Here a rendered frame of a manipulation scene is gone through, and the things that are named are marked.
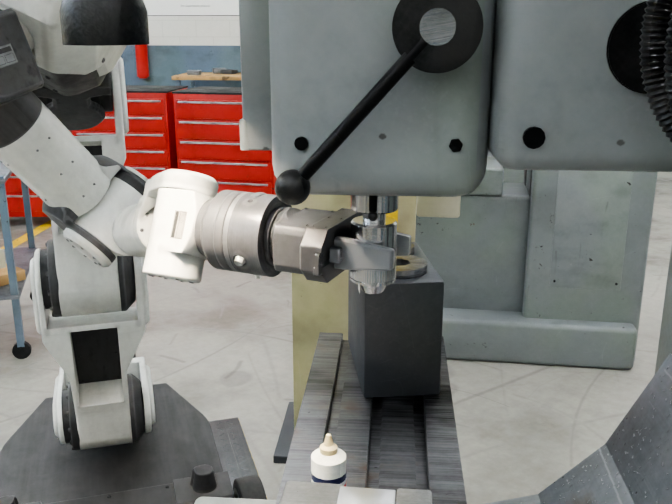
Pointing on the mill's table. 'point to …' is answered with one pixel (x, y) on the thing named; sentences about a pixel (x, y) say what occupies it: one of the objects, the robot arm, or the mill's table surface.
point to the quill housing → (329, 172)
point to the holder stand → (399, 331)
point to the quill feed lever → (434, 31)
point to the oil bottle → (328, 463)
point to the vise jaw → (310, 493)
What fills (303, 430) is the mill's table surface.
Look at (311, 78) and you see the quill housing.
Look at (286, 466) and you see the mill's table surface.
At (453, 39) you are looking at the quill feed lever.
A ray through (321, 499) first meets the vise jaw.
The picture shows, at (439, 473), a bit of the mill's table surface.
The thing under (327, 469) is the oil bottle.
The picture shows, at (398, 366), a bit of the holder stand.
